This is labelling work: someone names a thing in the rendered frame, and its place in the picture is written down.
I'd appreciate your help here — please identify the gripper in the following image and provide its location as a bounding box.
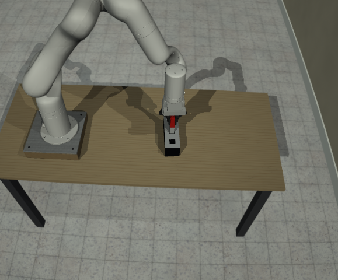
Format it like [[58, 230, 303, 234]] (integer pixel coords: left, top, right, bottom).
[[159, 95, 185, 125]]

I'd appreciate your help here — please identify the red and grey pin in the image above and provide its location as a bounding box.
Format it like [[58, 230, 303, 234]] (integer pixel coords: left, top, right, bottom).
[[169, 115, 175, 133]]

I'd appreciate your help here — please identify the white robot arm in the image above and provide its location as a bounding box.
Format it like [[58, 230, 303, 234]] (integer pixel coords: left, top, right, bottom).
[[22, 0, 187, 145]]

